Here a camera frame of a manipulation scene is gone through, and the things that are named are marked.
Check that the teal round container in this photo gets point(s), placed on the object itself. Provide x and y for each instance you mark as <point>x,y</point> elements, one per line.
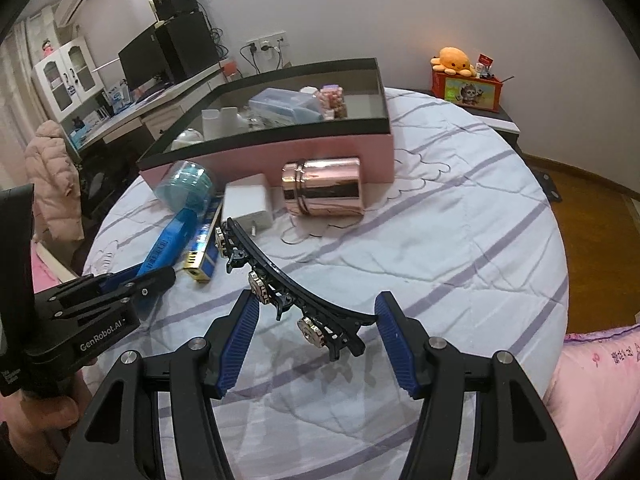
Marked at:
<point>187,187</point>

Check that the orange octopus plush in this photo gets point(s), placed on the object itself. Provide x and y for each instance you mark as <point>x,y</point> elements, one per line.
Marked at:
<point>452,60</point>

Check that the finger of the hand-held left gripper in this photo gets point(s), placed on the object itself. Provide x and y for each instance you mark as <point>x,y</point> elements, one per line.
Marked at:
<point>117,278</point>
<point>157,280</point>

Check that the red tin box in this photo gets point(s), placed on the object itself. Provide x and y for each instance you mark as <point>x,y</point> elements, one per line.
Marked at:
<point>467,93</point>

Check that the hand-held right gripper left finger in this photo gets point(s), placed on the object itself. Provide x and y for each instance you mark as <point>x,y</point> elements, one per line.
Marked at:
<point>239,347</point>

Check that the light blue box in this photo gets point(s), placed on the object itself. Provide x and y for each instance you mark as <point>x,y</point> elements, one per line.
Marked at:
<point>167,243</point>

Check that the white scalloped holder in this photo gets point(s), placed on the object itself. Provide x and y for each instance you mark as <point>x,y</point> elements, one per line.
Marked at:
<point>231,120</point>

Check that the person's left hand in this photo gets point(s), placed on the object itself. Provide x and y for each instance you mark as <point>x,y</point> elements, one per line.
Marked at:
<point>45,412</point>

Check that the pink puffer jacket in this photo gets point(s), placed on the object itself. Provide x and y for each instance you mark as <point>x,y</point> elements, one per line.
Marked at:
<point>52,180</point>

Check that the small doll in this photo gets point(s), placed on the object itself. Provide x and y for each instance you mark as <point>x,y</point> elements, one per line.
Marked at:
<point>46,46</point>

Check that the white curtain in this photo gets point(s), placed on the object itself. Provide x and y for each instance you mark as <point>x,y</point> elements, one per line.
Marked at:
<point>20,85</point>

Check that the blue and white boxes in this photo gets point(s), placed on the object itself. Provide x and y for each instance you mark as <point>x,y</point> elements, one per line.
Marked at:
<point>117,96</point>

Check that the black computer tower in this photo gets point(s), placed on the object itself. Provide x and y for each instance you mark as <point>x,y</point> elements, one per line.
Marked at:
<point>187,45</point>

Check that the white desk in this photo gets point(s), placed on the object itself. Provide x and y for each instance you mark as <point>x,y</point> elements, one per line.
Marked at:
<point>160,120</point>

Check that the black hair clip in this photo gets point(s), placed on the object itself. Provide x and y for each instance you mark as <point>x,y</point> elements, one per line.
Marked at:
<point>280,276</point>

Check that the white glass-door cabinet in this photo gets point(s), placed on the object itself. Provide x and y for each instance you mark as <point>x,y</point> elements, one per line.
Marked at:
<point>65,80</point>

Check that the white charger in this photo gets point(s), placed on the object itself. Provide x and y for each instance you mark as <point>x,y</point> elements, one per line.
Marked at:
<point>247,201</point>

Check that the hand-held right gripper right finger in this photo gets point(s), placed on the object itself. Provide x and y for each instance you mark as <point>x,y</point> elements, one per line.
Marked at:
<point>400,347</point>

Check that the white flower-shaped container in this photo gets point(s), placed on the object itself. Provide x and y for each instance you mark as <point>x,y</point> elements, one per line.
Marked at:
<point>210,121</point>

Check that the clear plastic case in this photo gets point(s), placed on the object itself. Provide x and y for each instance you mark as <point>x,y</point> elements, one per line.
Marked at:
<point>285,105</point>

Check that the dark blue gold-edged box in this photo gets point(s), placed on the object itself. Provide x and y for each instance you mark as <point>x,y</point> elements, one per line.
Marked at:
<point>202,253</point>

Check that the white wall socket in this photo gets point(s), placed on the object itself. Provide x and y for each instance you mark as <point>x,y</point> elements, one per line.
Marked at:
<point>270,40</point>

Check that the black monitor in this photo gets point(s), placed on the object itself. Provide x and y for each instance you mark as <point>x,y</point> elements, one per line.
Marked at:
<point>142,60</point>

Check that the small red white toy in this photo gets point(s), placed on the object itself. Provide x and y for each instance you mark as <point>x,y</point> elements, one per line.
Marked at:
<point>485,66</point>

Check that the rose gold cylinder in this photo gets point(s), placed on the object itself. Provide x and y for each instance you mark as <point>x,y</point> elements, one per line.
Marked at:
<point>325,186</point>

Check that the silver ball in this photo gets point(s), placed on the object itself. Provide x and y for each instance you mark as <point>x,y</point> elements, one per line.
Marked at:
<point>187,138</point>

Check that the pink box with black rim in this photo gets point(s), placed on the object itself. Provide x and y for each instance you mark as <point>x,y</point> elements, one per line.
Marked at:
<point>300,146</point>

